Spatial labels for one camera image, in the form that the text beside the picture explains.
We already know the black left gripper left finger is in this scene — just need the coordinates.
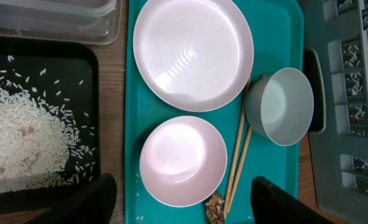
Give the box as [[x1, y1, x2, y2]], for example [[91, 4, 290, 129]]
[[29, 173, 117, 224]]

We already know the black food waste tray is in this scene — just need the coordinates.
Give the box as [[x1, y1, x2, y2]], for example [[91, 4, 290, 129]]
[[0, 37, 101, 214]]

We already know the grey green bowl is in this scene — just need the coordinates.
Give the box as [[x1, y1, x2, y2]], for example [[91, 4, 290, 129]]
[[246, 67, 314, 146]]

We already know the large pink plate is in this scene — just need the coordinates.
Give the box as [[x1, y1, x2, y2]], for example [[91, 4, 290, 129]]
[[132, 0, 254, 112]]

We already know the left wooden chopstick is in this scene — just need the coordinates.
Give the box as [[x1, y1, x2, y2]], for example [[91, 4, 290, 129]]
[[223, 77, 251, 219]]

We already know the brown food scrap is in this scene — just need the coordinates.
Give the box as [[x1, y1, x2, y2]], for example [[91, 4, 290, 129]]
[[205, 192, 224, 224]]

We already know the pile of white rice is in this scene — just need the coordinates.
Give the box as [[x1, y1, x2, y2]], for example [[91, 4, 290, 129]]
[[0, 54, 97, 195]]

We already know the right wooden chopstick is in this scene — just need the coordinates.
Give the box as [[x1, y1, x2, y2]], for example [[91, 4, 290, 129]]
[[224, 126, 253, 217]]

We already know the clear plastic bin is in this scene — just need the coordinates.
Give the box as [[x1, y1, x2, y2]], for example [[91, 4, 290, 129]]
[[0, 0, 122, 45]]

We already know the grey dish rack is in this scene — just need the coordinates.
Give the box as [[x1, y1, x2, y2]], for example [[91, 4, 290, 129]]
[[300, 0, 368, 223]]

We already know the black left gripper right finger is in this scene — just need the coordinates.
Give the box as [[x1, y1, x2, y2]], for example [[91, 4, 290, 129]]
[[250, 176, 330, 224]]

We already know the wooden chopstick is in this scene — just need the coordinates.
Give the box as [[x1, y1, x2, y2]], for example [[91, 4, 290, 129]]
[[223, 77, 251, 219], [224, 126, 253, 217]]

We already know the pink bowl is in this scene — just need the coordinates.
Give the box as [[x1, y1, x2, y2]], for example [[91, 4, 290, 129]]
[[139, 116, 228, 207]]

